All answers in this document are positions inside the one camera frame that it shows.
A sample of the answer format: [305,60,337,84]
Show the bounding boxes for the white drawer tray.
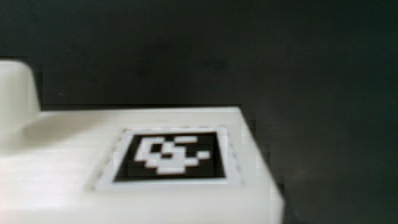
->
[0,60,285,224]

